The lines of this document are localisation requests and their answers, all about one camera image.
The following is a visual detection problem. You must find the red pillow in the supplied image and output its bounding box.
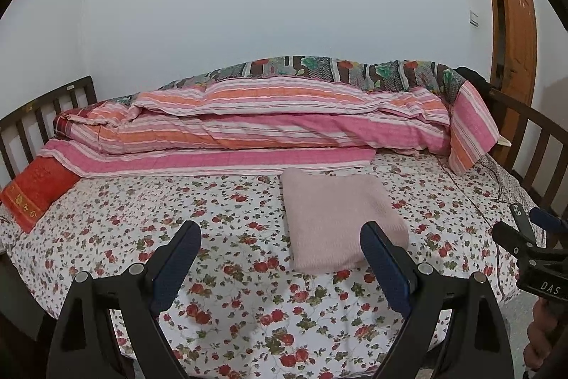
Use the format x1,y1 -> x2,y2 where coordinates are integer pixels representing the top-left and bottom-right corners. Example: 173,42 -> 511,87
0,156 -> 81,234

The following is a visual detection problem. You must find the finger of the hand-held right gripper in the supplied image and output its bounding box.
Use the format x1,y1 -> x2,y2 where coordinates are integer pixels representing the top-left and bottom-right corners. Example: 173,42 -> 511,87
529,207 -> 568,234
492,221 -> 540,262

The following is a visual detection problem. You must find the dark floral patchwork quilt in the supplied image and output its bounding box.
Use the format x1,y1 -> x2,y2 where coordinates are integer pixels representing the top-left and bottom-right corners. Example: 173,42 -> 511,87
109,56 -> 466,104

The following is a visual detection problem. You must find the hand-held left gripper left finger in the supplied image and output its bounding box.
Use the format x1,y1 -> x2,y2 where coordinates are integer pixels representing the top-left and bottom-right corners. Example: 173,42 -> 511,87
45,220 -> 202,379

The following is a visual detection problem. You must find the black garment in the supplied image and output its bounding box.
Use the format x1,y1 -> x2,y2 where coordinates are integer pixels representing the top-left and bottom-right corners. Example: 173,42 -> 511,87
455,67 -> 493,89

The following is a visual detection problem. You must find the thin black cable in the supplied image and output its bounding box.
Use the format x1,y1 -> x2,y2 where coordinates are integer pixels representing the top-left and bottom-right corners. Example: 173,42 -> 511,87
437,155 -> 515,206

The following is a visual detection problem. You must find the person's right hand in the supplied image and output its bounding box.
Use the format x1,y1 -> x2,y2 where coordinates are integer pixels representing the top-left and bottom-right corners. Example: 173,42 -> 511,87
523,298 -> 555,371

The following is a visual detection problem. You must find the pink knit sweater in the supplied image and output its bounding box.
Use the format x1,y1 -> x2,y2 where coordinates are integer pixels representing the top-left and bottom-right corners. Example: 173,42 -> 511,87
279,167 -> 410,274

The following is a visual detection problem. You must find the dark wooden headboard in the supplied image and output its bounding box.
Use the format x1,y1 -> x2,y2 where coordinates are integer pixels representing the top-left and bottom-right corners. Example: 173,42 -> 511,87
0,76 -> 99,184

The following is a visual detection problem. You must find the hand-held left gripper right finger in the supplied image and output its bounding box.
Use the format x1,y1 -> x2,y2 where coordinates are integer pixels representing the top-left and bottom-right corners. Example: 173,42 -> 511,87
360,221 -> 515,379

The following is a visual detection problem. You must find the white red floral bed sheet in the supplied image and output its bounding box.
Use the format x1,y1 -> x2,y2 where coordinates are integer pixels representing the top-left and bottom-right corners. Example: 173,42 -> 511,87
0,150 -> 546,379

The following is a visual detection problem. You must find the orange wooden door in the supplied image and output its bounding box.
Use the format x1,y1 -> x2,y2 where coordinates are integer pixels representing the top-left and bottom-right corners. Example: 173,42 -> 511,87
479,0 -> 539,107

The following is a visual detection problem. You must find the pink orange striped quilt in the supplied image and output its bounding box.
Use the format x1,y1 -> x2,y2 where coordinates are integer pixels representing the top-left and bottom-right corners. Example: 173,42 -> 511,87
38,77 -> 501,179

